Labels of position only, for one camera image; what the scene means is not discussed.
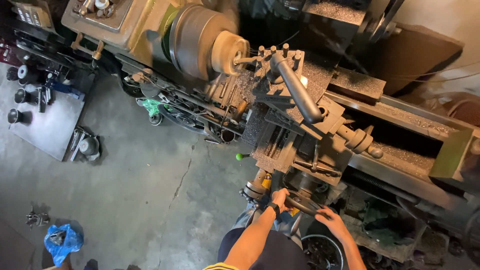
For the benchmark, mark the person's left hand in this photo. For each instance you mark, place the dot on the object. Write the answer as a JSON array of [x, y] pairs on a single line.
[[279, 198]]

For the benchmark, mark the person's right hand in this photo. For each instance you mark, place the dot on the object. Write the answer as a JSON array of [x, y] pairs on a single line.
[[333, 224]]

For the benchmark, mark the person's left fingers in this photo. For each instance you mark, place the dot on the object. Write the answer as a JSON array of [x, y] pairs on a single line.
[[285, 192]]

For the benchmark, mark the black carriage handwheel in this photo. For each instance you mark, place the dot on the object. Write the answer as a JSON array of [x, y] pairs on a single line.
[[304, 205]]

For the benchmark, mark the black wrist watch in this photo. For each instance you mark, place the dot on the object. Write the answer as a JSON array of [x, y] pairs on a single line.
[[274, 209]]

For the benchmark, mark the yellow tag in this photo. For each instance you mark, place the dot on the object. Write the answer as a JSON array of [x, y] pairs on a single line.
[[266, 182]]

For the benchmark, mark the blue denim cloth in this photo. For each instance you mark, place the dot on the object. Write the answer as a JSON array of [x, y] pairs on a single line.
[[287, 223]]

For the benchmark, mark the green knob lever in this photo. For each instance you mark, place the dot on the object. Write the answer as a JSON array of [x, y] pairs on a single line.
[[240, 156]]

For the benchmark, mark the person's dark navy clothing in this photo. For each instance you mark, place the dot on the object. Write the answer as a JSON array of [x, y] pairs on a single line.
[[270, 251]]

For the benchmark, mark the black bucket of metal scraps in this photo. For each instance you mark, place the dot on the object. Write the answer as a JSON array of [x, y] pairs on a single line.
[[321, 253]]

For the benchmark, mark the large metal lathe machine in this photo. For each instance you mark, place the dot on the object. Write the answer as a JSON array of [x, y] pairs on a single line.
[[337, 112]]

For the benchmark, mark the heap of metal scrap parts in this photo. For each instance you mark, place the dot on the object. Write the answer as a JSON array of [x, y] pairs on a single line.
[[382, 232]]

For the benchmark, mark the black pulley wheel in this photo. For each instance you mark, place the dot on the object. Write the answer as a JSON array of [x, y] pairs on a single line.
[[182, 119]]

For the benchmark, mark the green plastic bag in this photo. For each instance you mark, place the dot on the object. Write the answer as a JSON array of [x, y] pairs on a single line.
[[152, 106]]

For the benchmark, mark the spinning lathe chuck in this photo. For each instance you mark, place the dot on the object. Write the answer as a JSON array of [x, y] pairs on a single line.
[[202, 41]]

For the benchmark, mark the brown cardboard sheet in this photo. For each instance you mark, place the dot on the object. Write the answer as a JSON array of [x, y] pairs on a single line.
[[416, 56]]

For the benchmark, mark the round grey metal part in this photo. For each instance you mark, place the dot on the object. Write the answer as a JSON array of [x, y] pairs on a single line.
[[89, 146]]

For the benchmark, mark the blue plastic bag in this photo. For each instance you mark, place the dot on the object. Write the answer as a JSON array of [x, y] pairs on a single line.
[[62, 243]]

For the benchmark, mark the grey floor board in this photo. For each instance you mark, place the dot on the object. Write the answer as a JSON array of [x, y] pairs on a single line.
[[52, 123]]

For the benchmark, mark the small metal clamp part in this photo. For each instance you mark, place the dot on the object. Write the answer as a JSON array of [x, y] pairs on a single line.
[[36, 219]]

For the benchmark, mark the black metal cup part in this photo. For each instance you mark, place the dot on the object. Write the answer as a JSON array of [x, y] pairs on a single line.
[[23, 72], [14, 116], [21, 96]]

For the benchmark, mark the lathe control panel box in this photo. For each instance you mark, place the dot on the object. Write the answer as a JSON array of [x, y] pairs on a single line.
[[32, 13]]

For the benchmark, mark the grey tool post lever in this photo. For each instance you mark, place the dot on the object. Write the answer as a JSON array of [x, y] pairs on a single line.
[[298, 88]]

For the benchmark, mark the square lathe tool post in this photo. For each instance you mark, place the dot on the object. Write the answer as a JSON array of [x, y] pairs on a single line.
[[268, 69]]

